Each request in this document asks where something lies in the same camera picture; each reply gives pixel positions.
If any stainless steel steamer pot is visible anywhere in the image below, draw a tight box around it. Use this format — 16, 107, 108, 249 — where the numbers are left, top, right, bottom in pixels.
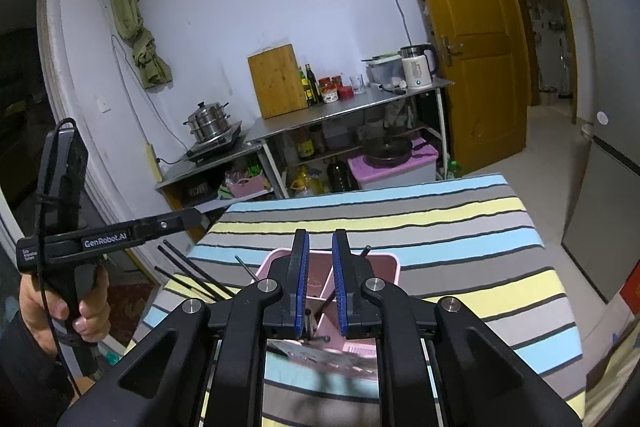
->
183, 102, 231, 143

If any green hanging cloth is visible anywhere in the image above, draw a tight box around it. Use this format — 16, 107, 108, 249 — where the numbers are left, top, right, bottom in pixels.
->
110, 0, 172, 89

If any black chopstick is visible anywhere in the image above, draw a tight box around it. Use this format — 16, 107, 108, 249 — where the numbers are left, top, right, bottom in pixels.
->
153, 265, 216, 301
157, 239, 235, 298
360, 245, 372, 257
234, 255, 259, 282

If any yellow wooden door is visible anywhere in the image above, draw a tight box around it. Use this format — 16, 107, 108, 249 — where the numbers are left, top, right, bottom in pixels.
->
426, 0, 528, 173

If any pink plastic utensil basket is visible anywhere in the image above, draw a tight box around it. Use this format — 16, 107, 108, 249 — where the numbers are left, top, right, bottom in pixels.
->
267, 251, 378, 381

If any steel kitchen shelf table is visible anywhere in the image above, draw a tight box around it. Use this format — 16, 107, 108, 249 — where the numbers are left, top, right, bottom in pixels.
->
245, 78, 452, 199

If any black frying pan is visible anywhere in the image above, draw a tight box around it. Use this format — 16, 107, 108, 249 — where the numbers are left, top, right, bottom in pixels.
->
363, 136, 413, 168

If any grey refrigerator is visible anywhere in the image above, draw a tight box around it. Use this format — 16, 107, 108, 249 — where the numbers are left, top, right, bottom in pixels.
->
562, 0, 639, 303

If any leaning black chopstick in basket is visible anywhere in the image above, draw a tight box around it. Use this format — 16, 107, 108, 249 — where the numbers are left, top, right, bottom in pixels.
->
234, 255, 259, 282

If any white electric kettle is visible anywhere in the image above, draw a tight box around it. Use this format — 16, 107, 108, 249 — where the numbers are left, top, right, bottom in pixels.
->
399, 43, 439, 90

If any red lidded jar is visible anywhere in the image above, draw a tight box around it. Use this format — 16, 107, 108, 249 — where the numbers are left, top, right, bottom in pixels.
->
320, 83, 340, 104

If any clear plastic container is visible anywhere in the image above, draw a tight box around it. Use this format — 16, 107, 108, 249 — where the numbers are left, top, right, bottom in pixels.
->
363, 54, 405, 87

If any striped tablecloth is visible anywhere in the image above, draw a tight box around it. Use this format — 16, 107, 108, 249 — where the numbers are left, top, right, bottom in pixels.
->
124, 172, 586, 427

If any black induction cooker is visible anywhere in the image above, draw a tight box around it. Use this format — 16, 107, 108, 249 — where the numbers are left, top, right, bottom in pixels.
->
186, 121, 242, 164

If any bamboo cutting board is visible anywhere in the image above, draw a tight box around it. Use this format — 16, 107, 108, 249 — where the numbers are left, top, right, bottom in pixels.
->
247, 43, 308, 119

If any person's left hand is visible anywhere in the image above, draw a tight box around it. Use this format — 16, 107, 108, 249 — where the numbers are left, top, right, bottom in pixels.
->
18, 267, 111, 358

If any dark oil bottle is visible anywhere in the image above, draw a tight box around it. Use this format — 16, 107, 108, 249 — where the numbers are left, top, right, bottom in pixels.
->
305, 63, 321, 104

